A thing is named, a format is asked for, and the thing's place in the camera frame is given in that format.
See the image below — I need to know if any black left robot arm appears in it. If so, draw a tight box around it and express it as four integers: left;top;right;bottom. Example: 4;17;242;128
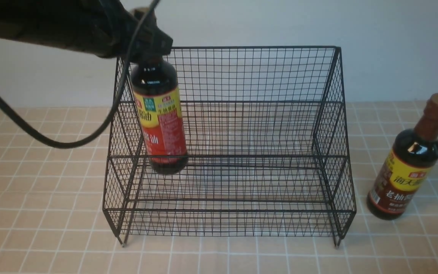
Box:
0;0;173;63

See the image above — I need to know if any brown label soy sauce bottle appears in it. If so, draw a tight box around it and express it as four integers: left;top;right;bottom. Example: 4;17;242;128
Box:
366;92;438;220

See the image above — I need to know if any black cable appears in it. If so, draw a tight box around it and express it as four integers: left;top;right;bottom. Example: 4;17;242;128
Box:
0;0;161;149

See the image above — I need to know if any red label soy sauce bottle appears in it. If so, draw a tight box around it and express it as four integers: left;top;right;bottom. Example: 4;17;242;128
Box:
130;57;188;175

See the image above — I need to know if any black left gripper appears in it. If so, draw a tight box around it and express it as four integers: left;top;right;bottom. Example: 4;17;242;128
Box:
118;7;173;64

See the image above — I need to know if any black wire mesh rack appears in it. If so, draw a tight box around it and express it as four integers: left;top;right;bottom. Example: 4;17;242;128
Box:
103;46;357;247

